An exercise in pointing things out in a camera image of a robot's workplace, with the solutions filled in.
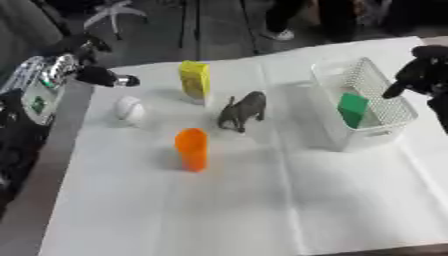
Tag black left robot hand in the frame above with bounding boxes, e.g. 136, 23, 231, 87
50, 33, 142, 89

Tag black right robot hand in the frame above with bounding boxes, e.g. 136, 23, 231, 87
381, 44, 448, 134

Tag yellow carton box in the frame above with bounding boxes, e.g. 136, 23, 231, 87
176, 60, 212, 101

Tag white ball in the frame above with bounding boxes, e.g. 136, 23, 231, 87
112, 95, 147, 126

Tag white office chair base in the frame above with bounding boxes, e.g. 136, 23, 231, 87
82, 0, 151, 41

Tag white perforated plastic basket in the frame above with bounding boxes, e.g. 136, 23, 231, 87
308, 56, 420, 153

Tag green block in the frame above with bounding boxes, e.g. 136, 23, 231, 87
336, 92, 371, 130

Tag black tripod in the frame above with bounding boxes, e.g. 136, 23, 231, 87
175, 0, 261, 61

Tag person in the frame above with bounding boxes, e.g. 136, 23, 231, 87
259, 0, 366, 42

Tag grey animal figurine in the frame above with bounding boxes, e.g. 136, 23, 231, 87
217, 90, 270, 134

